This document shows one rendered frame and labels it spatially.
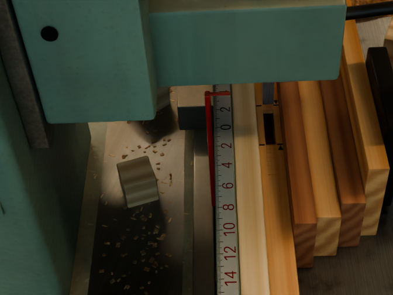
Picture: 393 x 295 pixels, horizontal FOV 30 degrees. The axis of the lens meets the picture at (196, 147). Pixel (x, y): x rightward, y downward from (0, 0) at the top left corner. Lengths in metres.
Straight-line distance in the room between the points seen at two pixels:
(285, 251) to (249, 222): 0.03
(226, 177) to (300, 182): 0.06
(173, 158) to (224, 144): 0.21
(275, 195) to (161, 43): 0.14
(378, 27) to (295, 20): 0.27
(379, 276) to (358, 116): 0.12
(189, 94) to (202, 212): 0.13
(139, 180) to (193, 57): 0.21
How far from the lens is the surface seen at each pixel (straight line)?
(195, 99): 0.76
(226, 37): 0.52
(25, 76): 0.50
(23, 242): 0.59
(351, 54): 0.61
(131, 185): 0.71
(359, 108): 0.57
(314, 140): 0.58
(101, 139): 0.80
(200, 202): 0.71
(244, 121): 0.59
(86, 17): 0.47
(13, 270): 0.62
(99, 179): 0.76
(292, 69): 0.54
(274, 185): 0.56
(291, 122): 0.58
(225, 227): 0.52
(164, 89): 0.81
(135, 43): 0.48
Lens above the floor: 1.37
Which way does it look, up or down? 47 degrees down
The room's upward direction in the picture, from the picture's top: 5 degrees counter-clockwise
